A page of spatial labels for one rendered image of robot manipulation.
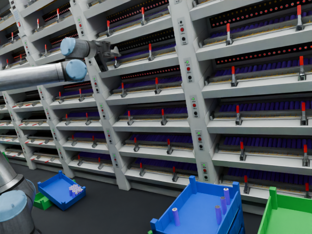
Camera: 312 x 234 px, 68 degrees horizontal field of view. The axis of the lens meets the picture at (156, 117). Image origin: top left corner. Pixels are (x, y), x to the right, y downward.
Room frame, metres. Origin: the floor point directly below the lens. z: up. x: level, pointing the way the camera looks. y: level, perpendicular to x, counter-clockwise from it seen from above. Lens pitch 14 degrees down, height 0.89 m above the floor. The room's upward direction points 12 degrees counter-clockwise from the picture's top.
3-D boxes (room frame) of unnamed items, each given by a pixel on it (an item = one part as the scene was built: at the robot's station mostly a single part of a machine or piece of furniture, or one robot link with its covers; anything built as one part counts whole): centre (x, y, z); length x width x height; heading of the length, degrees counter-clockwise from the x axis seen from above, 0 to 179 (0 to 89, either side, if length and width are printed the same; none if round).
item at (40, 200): (1.70, 0.93, 0.04); 0.30 x 0.20 x 0.08; 143
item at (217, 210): (0.66, -0.14, 0.36); 0.02 x 0.02 x 0.06
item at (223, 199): (0.71, -0.17, 0.36); 0.02 x 0.02 x 0.06
